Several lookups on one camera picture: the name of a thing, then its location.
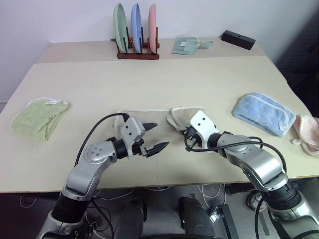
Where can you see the blue plate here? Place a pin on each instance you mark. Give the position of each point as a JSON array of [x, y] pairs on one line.
[[136, 25]]

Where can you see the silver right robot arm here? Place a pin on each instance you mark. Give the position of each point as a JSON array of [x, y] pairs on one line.
[[259, 161]]

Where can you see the pink towel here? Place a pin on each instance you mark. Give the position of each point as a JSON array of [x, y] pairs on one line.
[[307, 134]]

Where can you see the green towel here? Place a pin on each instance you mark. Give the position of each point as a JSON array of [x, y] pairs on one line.
[[37, 117]]

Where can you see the pink plate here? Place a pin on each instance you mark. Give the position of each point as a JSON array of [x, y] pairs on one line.
[[152, 27]]

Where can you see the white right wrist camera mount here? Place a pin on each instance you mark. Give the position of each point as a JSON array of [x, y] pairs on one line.
[[203, 124]]

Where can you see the brown wooden plate rack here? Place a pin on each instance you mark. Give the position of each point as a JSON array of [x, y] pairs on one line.
[[138, 55]]

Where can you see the blue towel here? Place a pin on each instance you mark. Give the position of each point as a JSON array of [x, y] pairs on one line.
[[261, 112]]

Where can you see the beige towel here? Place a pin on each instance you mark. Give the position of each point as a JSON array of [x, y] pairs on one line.
[[154, 117]]

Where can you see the black metal bracket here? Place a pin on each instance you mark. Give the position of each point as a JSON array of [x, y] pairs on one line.
[[228, 219]]

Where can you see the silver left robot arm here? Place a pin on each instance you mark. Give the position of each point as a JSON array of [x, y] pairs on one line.
[[87, 171]]

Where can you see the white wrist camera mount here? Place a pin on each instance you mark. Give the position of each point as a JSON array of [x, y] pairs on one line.
[[203, 124], [130, 133]]

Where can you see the teal towel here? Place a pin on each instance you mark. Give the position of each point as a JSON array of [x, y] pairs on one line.
[[184, 46]]

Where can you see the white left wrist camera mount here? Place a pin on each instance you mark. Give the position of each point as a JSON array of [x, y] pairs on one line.
[[130, 133]]

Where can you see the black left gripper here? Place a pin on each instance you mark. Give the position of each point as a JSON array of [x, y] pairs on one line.
[[138, 147]]

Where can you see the dark rounded shape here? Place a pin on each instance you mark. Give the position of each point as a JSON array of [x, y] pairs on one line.
[[129, 219], [197, 219]]

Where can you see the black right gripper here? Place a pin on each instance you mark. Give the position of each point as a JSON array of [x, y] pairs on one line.
[[193, 138]]

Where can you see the green plate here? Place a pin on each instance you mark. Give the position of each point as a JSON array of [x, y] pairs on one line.
[[119, 25]]

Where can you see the black rectangular box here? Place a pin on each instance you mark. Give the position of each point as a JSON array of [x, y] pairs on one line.
[[238, 39]]

